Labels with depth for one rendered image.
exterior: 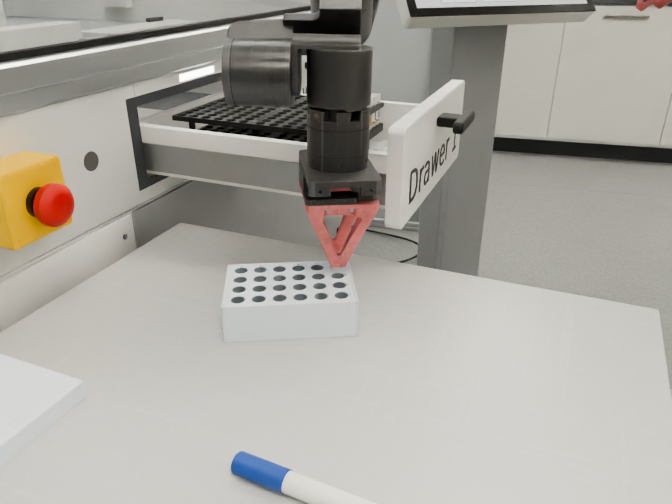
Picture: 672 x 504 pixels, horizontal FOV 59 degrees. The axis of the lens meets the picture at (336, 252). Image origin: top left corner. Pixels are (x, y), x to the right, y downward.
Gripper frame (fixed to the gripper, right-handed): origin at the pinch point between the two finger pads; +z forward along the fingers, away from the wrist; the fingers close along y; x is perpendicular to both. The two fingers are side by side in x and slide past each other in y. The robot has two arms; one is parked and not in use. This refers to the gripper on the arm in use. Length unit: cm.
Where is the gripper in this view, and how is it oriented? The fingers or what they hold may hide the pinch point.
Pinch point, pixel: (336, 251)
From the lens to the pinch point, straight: 59.2
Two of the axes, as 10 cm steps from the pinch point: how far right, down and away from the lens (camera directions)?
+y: 1.4, 4.3, -8.9
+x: 9.9, -0.5, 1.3
